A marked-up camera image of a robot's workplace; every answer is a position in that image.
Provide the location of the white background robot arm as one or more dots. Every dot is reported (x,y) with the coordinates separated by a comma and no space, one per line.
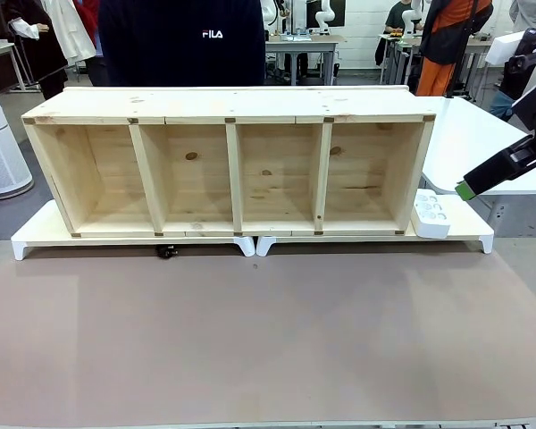
(410,18)
(324,15)

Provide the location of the white side table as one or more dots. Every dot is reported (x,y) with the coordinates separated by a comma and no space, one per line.
(469,134)

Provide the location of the white wood-topped riser stand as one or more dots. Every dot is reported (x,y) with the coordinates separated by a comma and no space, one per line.
(466,223)
(40,228)

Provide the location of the white power strip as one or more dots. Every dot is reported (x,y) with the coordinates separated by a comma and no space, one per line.
(431,216)

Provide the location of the person in orange and black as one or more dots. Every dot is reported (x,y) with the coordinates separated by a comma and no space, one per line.
(446,36)

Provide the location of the grey workbench with legs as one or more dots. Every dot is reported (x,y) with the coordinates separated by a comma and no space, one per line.
(395,53)

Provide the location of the seated person in green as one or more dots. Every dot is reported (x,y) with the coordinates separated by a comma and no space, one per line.
(398,15)

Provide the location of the grey background desk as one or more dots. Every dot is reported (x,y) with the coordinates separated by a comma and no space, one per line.
(301,42)

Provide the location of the pine wood four-bay shelf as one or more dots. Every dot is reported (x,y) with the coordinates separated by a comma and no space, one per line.
(250,105)

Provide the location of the person in navy Fila shirt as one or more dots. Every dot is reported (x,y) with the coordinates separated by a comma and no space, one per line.
(183,44)

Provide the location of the red garment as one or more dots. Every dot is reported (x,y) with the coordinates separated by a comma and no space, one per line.
(89,22)

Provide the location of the white lab coat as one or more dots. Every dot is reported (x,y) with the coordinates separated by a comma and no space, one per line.
(73,31)

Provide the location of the black garment on mannequin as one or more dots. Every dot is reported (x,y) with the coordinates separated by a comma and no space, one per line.
(40,49)

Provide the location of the white cylindrical air purifier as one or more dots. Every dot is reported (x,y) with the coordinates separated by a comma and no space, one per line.
(0,143)

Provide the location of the light wood background desk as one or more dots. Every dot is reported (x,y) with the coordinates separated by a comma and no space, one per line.
(0,47)

